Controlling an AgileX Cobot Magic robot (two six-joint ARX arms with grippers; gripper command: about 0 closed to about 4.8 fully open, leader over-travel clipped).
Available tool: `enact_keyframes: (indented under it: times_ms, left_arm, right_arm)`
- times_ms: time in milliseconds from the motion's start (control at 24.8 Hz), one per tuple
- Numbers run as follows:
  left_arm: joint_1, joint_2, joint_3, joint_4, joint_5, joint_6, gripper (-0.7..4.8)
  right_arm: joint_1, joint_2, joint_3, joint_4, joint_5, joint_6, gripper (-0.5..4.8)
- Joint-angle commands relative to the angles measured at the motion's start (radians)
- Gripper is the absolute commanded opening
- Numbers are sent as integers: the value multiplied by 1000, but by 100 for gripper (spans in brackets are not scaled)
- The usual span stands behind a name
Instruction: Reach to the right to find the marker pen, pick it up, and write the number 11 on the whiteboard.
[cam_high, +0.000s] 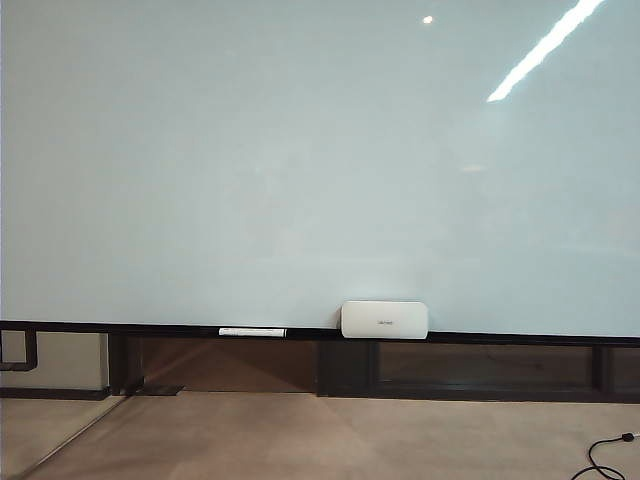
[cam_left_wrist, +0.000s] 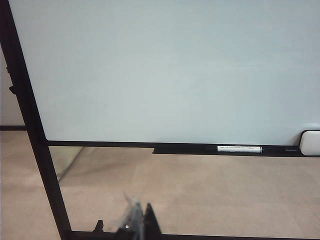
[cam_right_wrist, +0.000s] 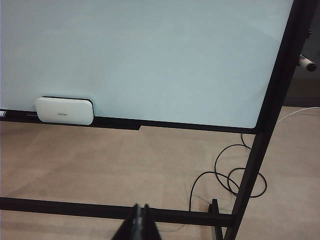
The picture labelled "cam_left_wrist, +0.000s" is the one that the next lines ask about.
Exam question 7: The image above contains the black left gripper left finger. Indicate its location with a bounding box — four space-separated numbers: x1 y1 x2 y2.
115 192 145 240

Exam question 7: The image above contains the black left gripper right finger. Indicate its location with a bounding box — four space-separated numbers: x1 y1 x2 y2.
144 201 164 240

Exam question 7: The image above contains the white marker with black caps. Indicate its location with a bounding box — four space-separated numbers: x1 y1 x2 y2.
204 145 299 154

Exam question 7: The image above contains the black whiteboard pen tray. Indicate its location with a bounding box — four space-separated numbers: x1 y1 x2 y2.
151 143 320 159

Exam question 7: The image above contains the white glass whiteboard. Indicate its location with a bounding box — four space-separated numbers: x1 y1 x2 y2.
7 0 320 158

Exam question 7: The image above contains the white rectangular board eraser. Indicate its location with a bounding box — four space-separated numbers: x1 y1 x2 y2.
298 129 320 157

